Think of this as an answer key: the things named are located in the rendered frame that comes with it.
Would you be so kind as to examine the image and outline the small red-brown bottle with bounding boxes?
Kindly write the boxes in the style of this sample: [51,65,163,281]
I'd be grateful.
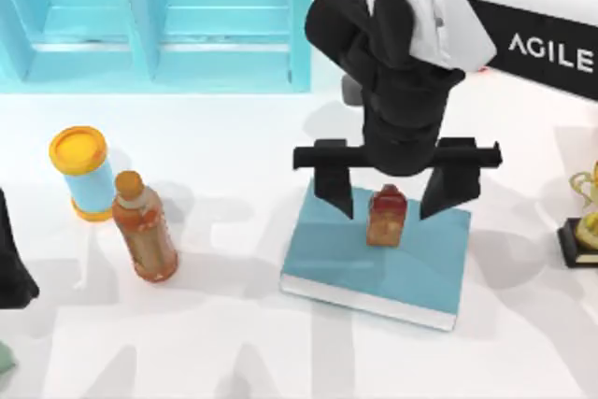
[365,183,407,249]

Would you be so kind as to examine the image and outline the blue book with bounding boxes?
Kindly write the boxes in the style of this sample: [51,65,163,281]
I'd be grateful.
[278,182,473,321]

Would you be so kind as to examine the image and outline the gold trophy on black base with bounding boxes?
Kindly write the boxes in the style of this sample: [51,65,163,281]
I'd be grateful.
[557,168,598,270]

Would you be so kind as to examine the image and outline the light blue rack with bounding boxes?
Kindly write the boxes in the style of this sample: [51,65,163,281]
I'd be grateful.
[0,0,312,94]

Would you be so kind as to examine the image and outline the orange-brown tea bottle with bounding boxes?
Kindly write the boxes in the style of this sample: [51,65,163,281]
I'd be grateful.
[111,169,180,284]

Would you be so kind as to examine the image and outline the blue can with orange lid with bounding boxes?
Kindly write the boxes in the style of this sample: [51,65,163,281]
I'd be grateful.
[49,125,119,222]

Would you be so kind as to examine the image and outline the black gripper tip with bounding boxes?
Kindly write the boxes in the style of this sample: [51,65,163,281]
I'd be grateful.
[0,187,41,312]

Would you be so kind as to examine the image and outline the pale green object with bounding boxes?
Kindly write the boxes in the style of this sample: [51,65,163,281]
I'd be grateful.
[0,340,19,378]

